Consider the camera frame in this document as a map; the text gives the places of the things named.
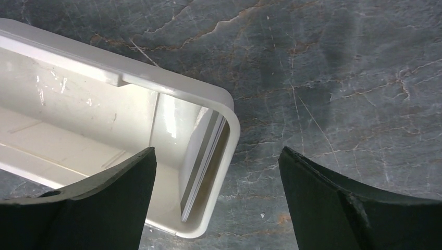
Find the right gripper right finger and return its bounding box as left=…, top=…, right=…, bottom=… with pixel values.
left=278, top=147, right=441, bottom=249

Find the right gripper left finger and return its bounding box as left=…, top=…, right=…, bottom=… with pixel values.
left=1, top=147, right=157, bottom=249

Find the white plastic tray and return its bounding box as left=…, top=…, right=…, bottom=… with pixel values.
left=1, top=18, right=240, bottom=239

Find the white card stack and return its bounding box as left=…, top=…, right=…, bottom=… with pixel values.
left=179, top=107, right=226, bottom=222

